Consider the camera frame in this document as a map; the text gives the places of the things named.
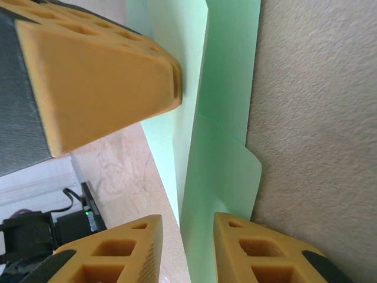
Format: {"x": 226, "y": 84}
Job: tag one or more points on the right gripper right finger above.
{"x": 265, "y": 259}

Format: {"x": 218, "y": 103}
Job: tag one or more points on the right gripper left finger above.
{"x": 117, "y": 259}

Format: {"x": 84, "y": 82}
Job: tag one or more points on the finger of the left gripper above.
{"x": 97, "y": 88}

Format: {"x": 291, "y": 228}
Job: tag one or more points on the green paper sheet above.
{"x": 224, "y": 88}

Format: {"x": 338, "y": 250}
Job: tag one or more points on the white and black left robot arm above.
{"x": 70, "y": 221}

